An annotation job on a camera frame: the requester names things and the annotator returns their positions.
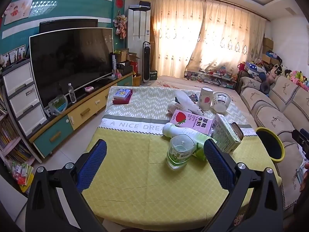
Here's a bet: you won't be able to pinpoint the stack of cardboard boxes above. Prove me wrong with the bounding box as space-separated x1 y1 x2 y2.
262 37 274 64

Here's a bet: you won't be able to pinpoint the large curved television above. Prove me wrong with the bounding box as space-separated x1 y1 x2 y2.
29 28 114 108

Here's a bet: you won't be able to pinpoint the floral floor rug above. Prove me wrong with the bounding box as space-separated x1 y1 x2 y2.
150 75 242 97

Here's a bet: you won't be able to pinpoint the clear cup with green label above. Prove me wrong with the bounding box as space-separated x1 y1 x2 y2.
166 134 195 170

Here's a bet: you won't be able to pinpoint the black tower fan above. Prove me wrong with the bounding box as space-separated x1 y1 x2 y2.
142 41 152 85

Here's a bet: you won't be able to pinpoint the cream embroidered curtain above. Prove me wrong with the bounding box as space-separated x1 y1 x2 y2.
186 0 266 76
150 0 207 79

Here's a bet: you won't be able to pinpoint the green and white carton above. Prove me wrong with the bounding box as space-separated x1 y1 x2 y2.
211 113 244 153

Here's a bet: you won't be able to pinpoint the white and green bottle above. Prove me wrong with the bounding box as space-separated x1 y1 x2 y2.
162 123 218 161

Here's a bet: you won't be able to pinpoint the open cardboard box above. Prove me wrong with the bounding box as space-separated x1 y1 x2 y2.
119 49 141 63

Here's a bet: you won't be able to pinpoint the pile of plush toys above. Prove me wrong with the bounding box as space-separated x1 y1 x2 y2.
266 63 309 91

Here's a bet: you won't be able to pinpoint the white standing air conditioner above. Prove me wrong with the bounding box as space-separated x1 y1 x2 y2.
127 7 151 87

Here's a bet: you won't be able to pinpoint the pink strawberry milk carton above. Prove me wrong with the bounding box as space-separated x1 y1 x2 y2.
169 109 216 136

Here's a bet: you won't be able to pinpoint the white yogurt bottle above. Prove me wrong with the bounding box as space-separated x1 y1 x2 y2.
167 101 184 113

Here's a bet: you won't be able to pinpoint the hanging flower decoration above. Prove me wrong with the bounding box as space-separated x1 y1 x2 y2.
113 12 127 40

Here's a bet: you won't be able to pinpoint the blue cartoon box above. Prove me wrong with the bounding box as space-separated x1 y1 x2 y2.
113 89 133 101

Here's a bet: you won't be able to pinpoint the child drawing wall poster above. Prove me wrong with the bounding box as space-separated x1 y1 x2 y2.
3 0 34 25

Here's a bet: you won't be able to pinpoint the white plastic drawer unit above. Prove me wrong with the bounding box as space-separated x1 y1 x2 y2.
2 58 49 138

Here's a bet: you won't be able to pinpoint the white paper cup pink dot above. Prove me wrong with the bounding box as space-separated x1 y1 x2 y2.
198 87 214 111

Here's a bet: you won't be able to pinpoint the teal and yellow TV cabinet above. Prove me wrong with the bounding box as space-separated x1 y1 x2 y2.
29 71 136 157

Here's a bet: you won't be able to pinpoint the white plastic yogurt tub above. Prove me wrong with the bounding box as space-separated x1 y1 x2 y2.
212 92 232 113

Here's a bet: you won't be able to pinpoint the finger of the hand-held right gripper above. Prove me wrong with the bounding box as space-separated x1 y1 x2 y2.
291 129 309 151

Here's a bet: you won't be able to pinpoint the wall photo prints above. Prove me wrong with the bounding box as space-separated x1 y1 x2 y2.
0 44 27 68

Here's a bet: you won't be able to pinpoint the pile of packets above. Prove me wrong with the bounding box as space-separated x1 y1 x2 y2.
7 161 34 192

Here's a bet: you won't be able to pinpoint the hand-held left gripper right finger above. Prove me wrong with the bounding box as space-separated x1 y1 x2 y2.
200 139 283 232

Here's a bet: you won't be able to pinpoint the clear water bottle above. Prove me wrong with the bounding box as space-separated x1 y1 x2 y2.
68 83 77 103

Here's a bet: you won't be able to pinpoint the bookshelf with books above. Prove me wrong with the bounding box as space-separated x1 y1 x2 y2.
0 87 35 170

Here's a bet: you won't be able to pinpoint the yellow green printed tablecloth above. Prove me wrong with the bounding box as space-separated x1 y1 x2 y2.
82 86 283 220

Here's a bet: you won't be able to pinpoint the cluttered low glass table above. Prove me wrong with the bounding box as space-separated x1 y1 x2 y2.
184 68 238 87

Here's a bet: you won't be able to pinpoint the yellow rimmed black bin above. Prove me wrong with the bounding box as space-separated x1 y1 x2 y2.
255 127 286 162

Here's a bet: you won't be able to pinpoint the small black television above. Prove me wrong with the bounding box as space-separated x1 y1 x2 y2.
39 19 99 34

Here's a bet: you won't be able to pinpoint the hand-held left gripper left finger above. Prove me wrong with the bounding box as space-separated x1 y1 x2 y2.
25 139 108 232

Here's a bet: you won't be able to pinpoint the clear plastic bag with greens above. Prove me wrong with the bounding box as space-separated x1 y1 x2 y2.
48 94 67 116

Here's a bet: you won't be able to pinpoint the silver wall decal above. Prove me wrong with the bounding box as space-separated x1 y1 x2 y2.
30 0 58 17

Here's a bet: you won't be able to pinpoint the star patterned blue bag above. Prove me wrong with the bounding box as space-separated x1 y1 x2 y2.
244 61 266 74

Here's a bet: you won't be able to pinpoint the black flat box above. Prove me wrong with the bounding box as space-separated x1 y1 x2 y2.
129 1 151 11

